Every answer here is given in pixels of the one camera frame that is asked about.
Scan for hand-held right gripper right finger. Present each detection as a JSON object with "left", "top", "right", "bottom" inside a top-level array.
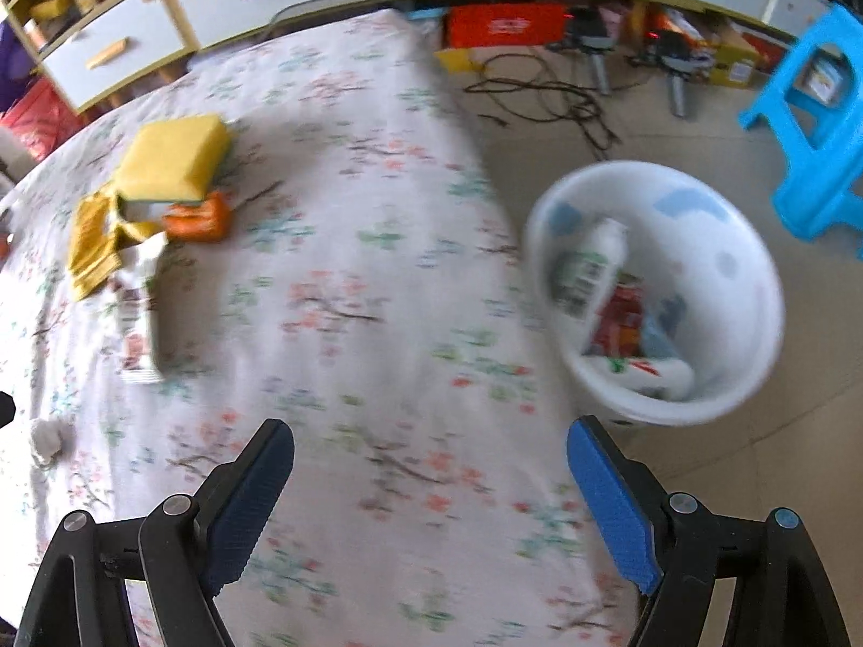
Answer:
[{"left": 566, "top": 416, "right": 854, "bottom": 647}]

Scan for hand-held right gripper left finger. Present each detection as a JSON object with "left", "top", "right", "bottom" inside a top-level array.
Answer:
[{"left": 17, "top": 418, "right": 296, "bottom": 647}]

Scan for light blue milk carton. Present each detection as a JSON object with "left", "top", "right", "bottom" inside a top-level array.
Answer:
[{"left": 637, "top": 313, "right": 682, "bottom": 358}]

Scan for red drink can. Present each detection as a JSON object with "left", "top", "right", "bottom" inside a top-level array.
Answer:
[{"left": 590, "top": 276, "right": 645, "bottom": 357}]

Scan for white bottle green label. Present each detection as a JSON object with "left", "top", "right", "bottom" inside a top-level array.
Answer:
[{"left": 547, "top": 217, "right": 629, "bottom": 318}]

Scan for white patterned plastic bin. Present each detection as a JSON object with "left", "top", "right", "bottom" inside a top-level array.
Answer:
[{"left": 524, "top": 160, "right": 786, "bottom": 427}]

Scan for white tissue ball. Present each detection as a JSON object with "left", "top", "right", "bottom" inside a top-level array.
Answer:
[{"left": 30, "top": 418, "right": 63, "bottom": 466}]

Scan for white printed wrapper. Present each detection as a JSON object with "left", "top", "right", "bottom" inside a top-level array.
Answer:
[{"left": 111, "top": 232, "right": 169, "bottom": 385}]

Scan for yellow crumpled wrapper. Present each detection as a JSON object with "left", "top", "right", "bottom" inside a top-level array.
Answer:
[{"left": 67, "top": 192, "right": 166, "bottom": 301}]

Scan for orange snack wrapper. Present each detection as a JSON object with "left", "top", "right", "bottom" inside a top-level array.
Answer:
[{"left": 163, "top": 190, "right": 234, "bottom": 242}]

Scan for red plastic bag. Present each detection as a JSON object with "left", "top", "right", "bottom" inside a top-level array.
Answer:
[{"left": 0, "top": 77, "right": 88, "bottom": 163}]

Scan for yellow sponge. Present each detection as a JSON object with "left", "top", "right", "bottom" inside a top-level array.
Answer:
[{"left": 113, "top": 116, "right": 234, "bottom": 207}]

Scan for purple toy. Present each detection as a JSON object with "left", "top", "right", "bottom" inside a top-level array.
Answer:
[{"left": 0, "top": 20, "right": 28, "bottom": 105}]

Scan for blue plastic stool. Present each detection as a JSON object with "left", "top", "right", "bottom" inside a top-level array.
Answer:
[{"left": 738, "top": 3, "right": 863, "bottom": 244}]

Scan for black grey hand tool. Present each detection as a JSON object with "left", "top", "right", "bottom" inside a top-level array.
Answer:
[
  {"left": 566, "top": 10, "right": 618, "bottom": 95},
  {"left": 650, "top": 33, "right": 702, "bottom": 119}
]

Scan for wooden shelf cabinet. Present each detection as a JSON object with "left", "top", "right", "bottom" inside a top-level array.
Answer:
[{"left": 0, "top": 0, "right": 837, "bottom": 115}]

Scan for cardboard box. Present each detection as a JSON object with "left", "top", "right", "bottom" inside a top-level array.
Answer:
[{"left": 701, "top": 20, "right": 783, "bottom": 88}]

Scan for red flat box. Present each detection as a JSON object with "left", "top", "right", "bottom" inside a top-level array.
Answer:
[{"left": 445, "top": 3, "right": 574, "bottom": 50}]

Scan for black cables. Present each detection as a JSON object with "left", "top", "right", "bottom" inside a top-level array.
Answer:
[{"left": 465, "top": 47, "right": 621, "bottom": 149}]

